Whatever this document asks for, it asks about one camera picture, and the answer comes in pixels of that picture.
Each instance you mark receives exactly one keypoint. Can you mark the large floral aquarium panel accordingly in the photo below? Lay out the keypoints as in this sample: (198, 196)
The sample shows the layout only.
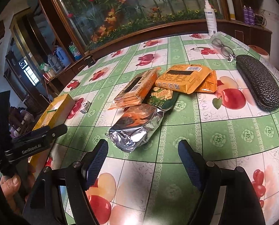
(96, 22)

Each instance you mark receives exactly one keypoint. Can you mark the blue thermos jug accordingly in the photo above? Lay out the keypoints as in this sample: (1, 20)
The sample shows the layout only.
(63, 56)

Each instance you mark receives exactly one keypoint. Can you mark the orange snack packet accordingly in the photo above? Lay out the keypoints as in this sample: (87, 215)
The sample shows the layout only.
(188, 79)

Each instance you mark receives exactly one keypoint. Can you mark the person's left hand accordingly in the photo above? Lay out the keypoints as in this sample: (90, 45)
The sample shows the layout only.
(10, 187)

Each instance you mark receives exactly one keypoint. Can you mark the black eyeglasses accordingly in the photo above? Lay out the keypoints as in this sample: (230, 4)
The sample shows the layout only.
(226, 51)

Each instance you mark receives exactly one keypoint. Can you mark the silver foil snack bag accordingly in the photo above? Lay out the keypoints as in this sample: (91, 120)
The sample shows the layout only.
(135, 127)

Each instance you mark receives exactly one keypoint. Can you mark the black textured glasses case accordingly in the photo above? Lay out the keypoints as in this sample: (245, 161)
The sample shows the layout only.
(259, 81)

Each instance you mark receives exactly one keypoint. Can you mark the purple bottles on shelf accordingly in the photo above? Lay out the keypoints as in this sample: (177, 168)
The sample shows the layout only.
(249, 15)

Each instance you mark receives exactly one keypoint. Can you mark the green-label plastic bottle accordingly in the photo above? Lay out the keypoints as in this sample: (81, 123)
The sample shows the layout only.
(75, 52)

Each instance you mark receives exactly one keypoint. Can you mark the yellow cardboard tray box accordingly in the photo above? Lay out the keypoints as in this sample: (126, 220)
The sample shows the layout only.
(56, 114)

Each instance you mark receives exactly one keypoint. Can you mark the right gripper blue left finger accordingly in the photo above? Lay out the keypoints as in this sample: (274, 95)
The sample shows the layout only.
(93, 162)

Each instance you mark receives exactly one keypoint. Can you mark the green snack packet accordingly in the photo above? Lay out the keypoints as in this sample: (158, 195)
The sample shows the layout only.
(163, 99)

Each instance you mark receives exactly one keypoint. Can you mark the white spray bottle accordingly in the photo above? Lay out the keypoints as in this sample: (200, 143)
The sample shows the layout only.
(210, 18)

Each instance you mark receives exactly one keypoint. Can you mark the orange-edged cracker packet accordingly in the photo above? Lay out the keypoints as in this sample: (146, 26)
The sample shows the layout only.
(136, 90)

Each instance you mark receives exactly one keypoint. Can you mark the clear plastic water jug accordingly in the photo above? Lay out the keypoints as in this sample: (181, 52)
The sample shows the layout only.
(53, 63)

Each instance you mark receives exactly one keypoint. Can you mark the dark wooden cabinet counter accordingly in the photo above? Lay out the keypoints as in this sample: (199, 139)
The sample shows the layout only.
(248, 34)

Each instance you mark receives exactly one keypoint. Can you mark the small wrapped candy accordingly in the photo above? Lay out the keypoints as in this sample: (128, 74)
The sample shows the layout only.
(85, 107)

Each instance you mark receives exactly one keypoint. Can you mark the small dark ink bottle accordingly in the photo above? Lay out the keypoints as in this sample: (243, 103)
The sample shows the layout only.
(89, 60)

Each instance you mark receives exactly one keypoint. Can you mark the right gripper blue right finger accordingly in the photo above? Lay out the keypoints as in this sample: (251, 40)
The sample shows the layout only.
(193, 162)

